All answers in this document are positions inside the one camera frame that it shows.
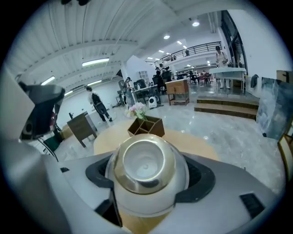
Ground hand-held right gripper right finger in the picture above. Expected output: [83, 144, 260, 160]
[148, 152, 284, 234]

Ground wooden steps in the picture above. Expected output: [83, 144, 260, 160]
[194, 96, 259, 120]

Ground black desk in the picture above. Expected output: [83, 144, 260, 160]
[132, 84, 165, 103]

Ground white table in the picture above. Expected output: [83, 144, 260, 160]
[209, 67, 247, 89]

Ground wooden coffee table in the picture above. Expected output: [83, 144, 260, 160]
[93, 120, 220, 234]

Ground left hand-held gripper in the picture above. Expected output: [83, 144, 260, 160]
[18, 81, 66, 140]

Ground black mezzanine railing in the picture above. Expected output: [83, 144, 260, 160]
[155, 41, 222, 63]

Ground long ceiling light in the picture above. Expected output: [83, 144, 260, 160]
[41, 76, 56, 86]
[81, 58, 110, 67]

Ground brown wooden organizer box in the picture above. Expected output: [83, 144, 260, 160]
[127, 115, 165, 138]

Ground pink flower bouquet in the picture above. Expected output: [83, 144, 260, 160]
[125, 102, 147, 121]

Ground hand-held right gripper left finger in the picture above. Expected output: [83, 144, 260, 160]
[0, 139, 123, 234]

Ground dark wooden side table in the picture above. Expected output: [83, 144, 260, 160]
[67, 111, 98, 148]

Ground wooden rattan rack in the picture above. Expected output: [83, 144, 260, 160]
[277, 133, 293, 181]

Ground blue marbled panel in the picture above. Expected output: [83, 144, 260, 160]
[255, 77, 293, 140]

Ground light wooden cabinet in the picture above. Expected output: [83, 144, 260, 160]
[165, 79, 190, 106]

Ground white pet carrier backpack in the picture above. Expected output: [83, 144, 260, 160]
[148, 96, 160, 108]

